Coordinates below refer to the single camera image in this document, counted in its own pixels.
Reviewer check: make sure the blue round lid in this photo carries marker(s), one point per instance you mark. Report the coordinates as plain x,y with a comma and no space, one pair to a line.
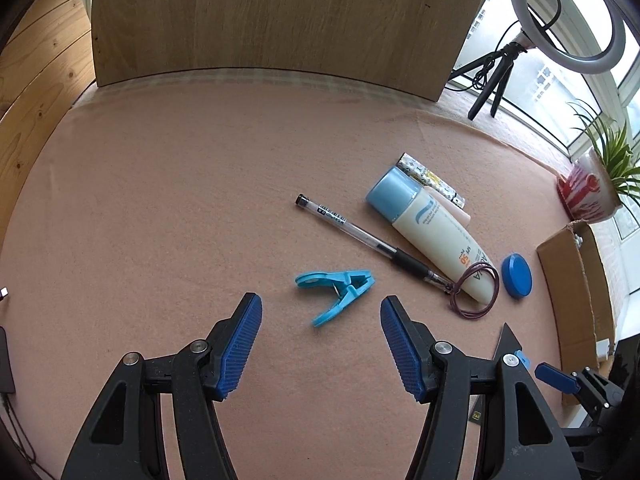
517,275

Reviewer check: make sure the black tripod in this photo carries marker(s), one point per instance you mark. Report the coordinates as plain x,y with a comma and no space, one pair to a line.
510,55

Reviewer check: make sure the cream tube with blue cap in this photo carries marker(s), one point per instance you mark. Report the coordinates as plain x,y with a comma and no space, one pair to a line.
440,230

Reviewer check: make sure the pink felt mat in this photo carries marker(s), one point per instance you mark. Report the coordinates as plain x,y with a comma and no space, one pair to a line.
175,185

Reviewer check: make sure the clear black gel pen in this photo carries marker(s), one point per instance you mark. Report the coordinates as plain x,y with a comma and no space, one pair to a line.
350,225

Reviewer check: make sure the blue plastic clip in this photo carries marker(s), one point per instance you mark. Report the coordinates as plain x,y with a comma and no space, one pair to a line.
345,280

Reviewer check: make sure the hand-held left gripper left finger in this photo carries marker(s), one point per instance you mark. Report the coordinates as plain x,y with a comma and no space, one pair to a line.
240,350

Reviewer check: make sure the light wooden board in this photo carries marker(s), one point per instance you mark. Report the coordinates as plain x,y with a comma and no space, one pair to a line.
275,20

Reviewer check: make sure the green spider plant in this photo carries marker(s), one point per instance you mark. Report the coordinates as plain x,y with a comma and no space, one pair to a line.
617,155

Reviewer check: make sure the brown cardboard box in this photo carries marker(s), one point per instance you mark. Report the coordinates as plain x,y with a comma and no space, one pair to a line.
565,270

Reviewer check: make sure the red and white plant pot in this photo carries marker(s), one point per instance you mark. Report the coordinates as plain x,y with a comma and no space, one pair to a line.
587,190

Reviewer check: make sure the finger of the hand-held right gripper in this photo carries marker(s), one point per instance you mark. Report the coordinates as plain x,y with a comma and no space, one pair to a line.
525,361
555,377

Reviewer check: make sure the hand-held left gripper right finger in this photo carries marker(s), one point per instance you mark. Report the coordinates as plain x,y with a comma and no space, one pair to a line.
400,350

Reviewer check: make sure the dark grey card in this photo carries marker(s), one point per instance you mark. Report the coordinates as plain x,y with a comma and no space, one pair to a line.
507,342

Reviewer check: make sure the patterned white tube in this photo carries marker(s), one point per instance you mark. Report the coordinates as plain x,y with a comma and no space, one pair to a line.
430,180

